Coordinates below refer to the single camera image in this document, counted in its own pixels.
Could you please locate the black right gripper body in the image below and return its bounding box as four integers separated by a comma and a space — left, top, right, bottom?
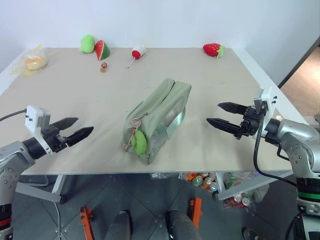
234, 105, 266, 141

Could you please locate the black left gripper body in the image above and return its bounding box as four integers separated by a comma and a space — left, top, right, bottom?
40, 123, 69, 154

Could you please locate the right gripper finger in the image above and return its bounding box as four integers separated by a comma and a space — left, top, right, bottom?
206, 117, 242, 135
217, 101, 249, 116

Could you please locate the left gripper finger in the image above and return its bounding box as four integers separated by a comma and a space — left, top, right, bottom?
51, 116, 80, 131
65, 126, 95, 148

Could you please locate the green pencil case pouch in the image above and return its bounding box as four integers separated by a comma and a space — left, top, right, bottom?
122, 77, 193, 166

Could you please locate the orange drink can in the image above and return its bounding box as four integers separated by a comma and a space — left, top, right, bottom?
200, 176, 214, 189

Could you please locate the green drink can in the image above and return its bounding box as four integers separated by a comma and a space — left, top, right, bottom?
191, 175, 204, 187

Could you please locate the red plush strawberry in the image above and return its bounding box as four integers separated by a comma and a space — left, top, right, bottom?
202, 42, 225, 60

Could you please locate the silver drink can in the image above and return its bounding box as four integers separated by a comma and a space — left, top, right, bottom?
207, 181, 219, 194

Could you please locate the bread in plastic bag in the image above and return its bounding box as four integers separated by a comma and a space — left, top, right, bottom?
9, 44, 49, 78

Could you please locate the clear plastic bag of items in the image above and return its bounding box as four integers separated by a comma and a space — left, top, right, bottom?
221, 171, 271, 211

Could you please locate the plush watermelon slice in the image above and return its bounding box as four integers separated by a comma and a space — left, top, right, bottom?
93, 39, 112, 61

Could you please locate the green plush mango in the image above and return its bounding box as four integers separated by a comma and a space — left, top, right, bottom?
79, 34, 96, 54

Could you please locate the dark rounded shape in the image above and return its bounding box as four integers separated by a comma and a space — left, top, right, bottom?
165, 209, 202, 240
103, 210, 133, 240

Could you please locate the red and white plush toy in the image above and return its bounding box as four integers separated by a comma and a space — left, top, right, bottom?
124, 43, 147, 70

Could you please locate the dark shoe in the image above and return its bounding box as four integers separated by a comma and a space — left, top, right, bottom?
242, 227, 264, 240

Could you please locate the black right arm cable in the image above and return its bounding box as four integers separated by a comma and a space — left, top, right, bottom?
253, 109, 299, 186

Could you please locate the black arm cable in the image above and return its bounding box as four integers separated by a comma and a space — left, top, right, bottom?
0, 108, 28, 122
253, 109, 299, 186

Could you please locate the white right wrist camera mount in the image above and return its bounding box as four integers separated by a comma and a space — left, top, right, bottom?
252, 86, 277, 140

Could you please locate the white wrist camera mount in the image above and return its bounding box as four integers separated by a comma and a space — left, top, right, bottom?
252, 86, 277, 140
24, 105, 55, 156

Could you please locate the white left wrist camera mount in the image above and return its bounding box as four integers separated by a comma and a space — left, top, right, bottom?
24, 105, 55, 156

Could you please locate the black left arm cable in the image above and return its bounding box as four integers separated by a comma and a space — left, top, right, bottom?
0, 108, 28, 122

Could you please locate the green plush keychain charm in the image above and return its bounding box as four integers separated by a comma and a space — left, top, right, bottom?
123, 116, 148, 159

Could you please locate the white floor cable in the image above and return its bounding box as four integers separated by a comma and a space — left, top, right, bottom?
53, 200, 63, 240

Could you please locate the orange metal stand bracket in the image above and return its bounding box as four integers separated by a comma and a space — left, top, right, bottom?
188, 197, 203, 229
79, 205, 96, 240

